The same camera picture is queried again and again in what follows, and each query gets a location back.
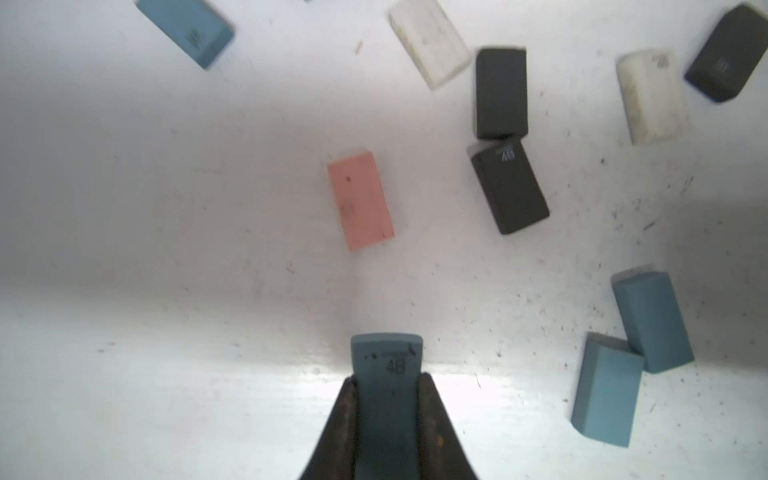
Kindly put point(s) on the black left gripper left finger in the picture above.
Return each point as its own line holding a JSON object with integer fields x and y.
{"x": 334, "y": 455}

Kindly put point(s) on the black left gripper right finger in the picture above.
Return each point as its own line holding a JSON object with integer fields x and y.
{"x": 440, "y": 453}

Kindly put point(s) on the blue eraser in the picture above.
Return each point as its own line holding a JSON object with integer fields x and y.
{"x": 193, "y": 25}
{"x": 607, "y": 391}
{"x": 386, "y": 367}
{"x": 653, "y": 321}

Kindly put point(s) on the pink eraser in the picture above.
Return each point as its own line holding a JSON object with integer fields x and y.
{"x": 360, "y": 201}

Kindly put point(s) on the white eraser 4B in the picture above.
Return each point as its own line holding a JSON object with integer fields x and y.
{"x": 651, "y": 89}

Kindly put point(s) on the black eraser 4B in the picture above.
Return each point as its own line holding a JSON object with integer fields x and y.
{"x": 730, "y": 54}

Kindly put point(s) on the dark grey eraser lower centre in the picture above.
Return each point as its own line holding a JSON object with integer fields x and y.
{"x": 510, "y": 186}

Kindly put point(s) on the dark grey eraser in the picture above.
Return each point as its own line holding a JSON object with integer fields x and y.
{"x": 510, "y": 186}
{"x": 501, "y": 93}

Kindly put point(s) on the dark grey eraser upper centre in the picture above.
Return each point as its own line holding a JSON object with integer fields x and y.
{"x": 501, "y": 93}

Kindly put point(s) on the white eraser left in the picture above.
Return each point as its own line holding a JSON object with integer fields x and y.
{"x": 430, "y": 39}

